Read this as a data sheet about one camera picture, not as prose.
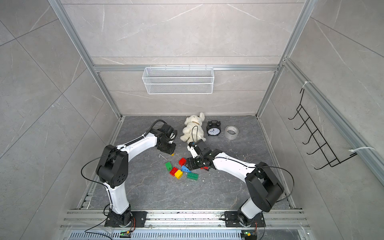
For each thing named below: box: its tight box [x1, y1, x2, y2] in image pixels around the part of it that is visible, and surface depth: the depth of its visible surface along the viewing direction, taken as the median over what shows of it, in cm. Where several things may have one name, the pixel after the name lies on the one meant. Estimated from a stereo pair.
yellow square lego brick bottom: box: [174, 169, 184, 180], surface depth 89 cm
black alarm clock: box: [206, 120, 221, 136], surface depth 103 cm
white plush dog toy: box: [180, 112, 206, 144], surface depth 103 cm
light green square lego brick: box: [165, 161, 173, 171], surface depth 92 cm
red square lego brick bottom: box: [169, 166, 179, 177], surface depth 90 cm
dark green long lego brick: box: [186, 172, 199, 181], surface depth 90 cm
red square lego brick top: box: [178, 157, 187, 167], surface depth 95 cm
